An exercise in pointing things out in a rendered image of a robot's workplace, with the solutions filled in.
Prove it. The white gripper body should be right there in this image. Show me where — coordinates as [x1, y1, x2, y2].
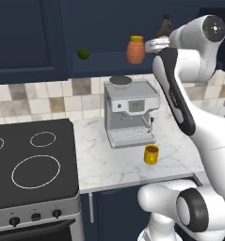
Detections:
[144, 36, 170, 55]

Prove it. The brown syrup bottle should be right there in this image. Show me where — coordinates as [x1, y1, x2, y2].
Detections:
[154, 13, 173, 40]

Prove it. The orange honey bottle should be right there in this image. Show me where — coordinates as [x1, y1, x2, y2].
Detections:
[126, 35, 146, 66]

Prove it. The dark blue open cabinet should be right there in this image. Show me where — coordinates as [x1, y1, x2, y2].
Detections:
[59, 0, 225, 79]

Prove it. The yellow mug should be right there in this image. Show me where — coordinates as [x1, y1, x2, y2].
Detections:
[143, 143, 160, 167]

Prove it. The dark blue cabinet door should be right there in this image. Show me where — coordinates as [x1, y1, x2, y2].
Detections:
[0, 0, 69, 85]

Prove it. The silver coffee machine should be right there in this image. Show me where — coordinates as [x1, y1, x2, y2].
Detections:
[104, 74, 161, 150]

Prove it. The green lime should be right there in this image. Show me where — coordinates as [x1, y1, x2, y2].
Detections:
[77, 47, 89, 60]

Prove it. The black hob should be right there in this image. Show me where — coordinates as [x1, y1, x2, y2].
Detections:
[0, 118, 80, 211]

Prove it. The dark blue base cupboard door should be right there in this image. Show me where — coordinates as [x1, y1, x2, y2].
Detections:
[80, 177, 200, 241]

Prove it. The black oven knob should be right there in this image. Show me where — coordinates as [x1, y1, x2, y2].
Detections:
[52, 209, 63, 219]
[8, 217, 21, 228]

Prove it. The silver oven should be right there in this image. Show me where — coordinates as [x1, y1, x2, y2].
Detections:
[0, 191, 86, 241]

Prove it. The silver cupboard handle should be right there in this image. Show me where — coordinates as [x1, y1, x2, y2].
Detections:
[88, 192, 95, 224]

